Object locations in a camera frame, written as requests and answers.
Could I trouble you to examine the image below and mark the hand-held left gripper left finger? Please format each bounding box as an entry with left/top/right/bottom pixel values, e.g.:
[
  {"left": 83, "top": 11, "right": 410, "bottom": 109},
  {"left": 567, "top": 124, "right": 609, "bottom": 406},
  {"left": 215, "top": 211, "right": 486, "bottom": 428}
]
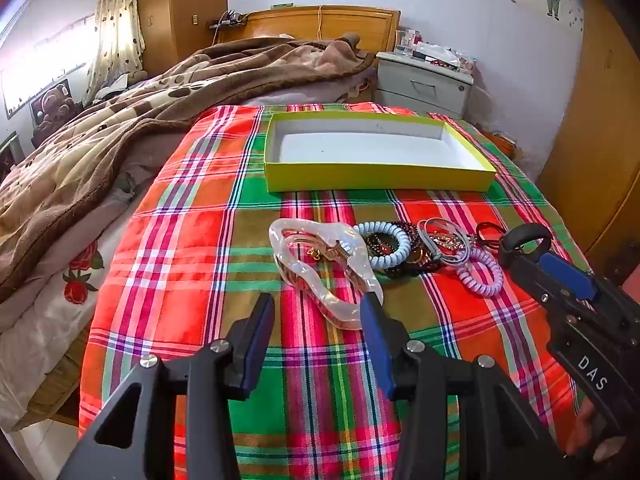
[{"left": 57, "top": 292, "right": 277, "bottom": 480}]

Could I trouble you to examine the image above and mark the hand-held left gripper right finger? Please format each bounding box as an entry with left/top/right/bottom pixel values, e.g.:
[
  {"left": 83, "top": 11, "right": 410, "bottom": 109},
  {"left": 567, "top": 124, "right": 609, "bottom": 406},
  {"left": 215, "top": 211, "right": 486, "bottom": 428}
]
[{"left": 359, "top": 291, "right": 576, "bottom": 480}]

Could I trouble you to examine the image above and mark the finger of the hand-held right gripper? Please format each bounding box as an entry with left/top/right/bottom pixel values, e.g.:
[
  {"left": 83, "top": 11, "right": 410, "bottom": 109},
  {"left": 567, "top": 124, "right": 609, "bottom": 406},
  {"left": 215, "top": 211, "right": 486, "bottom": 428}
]
[
  {"left": 502, "top": 250, "right": 566, "bottom": 317},
  {"left": 538, "top": 251, "right": 608, "bottom": 307}
]

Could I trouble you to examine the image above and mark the black fitness band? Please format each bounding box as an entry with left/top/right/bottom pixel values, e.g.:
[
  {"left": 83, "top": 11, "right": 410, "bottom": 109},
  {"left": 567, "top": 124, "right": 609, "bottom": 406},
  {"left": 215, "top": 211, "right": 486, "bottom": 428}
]
[{"left": 498, "top": 223, "right": 551, "bottom": 261}]

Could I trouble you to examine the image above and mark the purple spiral hair tie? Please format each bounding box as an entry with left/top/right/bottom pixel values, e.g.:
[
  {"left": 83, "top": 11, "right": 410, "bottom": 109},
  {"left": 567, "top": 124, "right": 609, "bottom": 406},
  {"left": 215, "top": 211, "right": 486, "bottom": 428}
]
[{"left": 455, "top": 246, "right": 504, "bottom": 299}]

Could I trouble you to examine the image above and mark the black beaded hair tie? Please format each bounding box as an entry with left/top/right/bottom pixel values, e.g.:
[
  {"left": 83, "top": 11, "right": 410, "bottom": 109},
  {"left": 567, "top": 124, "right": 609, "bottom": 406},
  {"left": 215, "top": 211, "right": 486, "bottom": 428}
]
[{"left": 475, "top": 222, "right": 506, "bottom": 247}]

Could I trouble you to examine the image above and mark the blue spiral hair tie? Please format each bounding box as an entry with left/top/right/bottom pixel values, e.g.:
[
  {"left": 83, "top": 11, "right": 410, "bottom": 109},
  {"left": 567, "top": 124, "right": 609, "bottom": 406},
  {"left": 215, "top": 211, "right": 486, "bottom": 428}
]
[{"left": 354, "top": 221, "right": 408, "bottom": 267}]

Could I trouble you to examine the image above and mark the pearly white hair claw clip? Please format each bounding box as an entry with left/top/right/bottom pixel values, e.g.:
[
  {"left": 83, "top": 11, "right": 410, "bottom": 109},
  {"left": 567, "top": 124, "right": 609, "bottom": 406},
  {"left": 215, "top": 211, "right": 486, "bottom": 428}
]
[{"left": 268, "top": 217, "right": 385, "bottom": 331}]

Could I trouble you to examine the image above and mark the grey hair band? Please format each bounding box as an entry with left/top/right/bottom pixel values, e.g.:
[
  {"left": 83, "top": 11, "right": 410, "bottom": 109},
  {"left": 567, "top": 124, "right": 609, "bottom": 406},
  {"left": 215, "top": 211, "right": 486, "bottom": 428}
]
[{"left": 417, "top": 217, "right": 473, "bottom": 268}]

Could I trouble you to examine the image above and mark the dark beaded bracelet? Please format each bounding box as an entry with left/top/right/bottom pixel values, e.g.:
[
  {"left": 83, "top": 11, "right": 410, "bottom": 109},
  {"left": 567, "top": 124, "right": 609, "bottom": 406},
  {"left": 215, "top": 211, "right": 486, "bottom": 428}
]
[{"left": 362, "top": 220, "right": 433, "bottom": 277}]

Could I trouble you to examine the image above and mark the yellow-green cardboard box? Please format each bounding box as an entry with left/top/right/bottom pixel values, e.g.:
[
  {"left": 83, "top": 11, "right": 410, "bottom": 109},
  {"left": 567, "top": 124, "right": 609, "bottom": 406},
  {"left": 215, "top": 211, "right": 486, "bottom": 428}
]
[{"left": 263, "top": 111, "right": 498, "bottom": 194}]

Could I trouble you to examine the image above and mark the person's right hand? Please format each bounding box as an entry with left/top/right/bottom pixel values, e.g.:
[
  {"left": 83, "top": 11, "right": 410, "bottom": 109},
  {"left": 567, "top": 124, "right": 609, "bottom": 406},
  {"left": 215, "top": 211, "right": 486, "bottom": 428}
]
[{"left": 566, "top": 396, "right": 600, "bottom": 457}]

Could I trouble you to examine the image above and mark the plaid cloth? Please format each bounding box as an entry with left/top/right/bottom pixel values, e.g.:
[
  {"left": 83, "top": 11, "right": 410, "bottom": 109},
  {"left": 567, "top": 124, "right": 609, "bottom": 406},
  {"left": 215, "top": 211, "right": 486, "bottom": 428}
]
[{"left": 77, "top": 102, "right": 593, "bottom": 480}]

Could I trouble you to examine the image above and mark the orange box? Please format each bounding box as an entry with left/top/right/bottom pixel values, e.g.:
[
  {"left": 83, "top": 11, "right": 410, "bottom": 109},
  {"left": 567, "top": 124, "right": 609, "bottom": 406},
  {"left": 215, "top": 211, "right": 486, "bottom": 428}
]
[{"left": 492, "top": 132, "right": 522, "bottom": 159}]

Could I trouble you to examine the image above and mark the wooden cabinet door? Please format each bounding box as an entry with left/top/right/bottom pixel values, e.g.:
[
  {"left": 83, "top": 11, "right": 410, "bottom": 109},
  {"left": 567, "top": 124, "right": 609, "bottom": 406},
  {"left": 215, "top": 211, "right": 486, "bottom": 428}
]
[{"left": 537, "top": 0, "right": 640, "bottom": 281}]

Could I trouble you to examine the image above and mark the floral bedsheet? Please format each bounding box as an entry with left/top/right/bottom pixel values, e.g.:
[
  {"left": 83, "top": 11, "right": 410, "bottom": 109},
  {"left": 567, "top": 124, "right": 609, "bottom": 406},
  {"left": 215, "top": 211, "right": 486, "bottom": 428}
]
[{"left": 0, "top": 195, "right": 166, "bottom": 431}]

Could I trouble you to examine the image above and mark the grey nightstand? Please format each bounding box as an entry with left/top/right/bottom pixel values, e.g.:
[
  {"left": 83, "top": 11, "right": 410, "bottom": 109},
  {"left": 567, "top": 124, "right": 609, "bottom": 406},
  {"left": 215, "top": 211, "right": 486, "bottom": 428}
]
[{"left": 375, "top": 51, "right": 475, "bottom": 121}]

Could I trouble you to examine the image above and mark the pile of small toiletries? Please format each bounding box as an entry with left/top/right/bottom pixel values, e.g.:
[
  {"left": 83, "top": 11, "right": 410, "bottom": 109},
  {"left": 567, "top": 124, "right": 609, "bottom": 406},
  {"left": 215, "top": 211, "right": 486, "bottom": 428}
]
[{"left": 395, "top": 29, "right": 477, "bottom": 72}]

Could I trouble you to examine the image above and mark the mauve duvet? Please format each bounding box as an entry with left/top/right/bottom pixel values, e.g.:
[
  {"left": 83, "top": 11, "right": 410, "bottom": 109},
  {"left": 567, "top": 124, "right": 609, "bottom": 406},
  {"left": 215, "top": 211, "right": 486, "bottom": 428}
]
[{"left": 240, "top": 67, "right": 376, "bottom": 107}]

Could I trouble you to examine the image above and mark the brown patterned blanket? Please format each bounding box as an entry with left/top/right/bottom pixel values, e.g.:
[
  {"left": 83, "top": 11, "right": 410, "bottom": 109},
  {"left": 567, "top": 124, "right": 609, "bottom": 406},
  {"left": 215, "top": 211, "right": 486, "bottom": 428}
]
[{"left": 0, "top": 35, "right": 376, "bottom": 301}]

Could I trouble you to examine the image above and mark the wooden headboard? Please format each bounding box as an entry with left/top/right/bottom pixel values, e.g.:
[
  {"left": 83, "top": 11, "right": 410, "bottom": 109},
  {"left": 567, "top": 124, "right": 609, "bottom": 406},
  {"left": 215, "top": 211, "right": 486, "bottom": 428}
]
[{"left": 215, "top": 7, "right": 401, "bottom": 55}]

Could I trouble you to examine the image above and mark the teddy bear picture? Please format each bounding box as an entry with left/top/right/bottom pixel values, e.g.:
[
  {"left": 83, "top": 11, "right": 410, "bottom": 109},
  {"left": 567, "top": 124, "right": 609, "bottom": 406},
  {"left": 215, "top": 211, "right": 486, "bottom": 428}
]
[{"left": 30, "top": 79, "right": 76, "bottom": 131}]

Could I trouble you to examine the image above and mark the power strip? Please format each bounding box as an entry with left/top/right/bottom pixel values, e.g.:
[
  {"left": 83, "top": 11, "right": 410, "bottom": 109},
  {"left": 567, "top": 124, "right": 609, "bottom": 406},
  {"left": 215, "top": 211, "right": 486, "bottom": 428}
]
[{"left": 207, "top": 11, "right": 248, "bottom": 29}]

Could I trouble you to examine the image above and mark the window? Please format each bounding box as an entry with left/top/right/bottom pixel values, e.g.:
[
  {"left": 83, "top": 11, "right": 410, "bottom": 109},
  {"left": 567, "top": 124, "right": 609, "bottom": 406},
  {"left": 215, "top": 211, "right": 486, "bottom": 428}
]
[{"left": 0, "top": 10, "right": 96, "bottom": 117}]

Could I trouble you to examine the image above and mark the tall wooden wardrobe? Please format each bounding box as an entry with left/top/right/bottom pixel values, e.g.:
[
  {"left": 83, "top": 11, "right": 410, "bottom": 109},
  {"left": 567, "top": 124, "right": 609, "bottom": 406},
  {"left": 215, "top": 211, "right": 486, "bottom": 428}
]
[{"left": 137, "top": 0, "right": 228, "bottom": 61}]

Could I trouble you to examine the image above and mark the dotted cream curtain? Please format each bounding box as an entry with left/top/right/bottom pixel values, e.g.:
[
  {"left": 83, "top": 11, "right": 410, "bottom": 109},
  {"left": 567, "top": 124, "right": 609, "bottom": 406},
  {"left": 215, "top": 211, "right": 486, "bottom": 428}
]
[{"left": 85, "top": 0, "right": 146, "bottom": 106}]

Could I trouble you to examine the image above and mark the pearl bead chain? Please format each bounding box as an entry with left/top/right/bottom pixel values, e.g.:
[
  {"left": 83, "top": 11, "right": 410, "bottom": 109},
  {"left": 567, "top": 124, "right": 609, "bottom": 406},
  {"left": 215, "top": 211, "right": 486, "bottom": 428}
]
[{"left": 427, "top": 232, "right": 468, "bottom": 261}]

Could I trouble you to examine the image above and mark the wooden bed frame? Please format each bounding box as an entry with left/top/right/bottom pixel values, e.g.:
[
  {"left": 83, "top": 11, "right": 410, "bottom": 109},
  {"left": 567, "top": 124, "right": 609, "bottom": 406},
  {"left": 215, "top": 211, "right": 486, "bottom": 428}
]
[{"left": 10, "top": 350, "right": 87, "bottom": 432}]

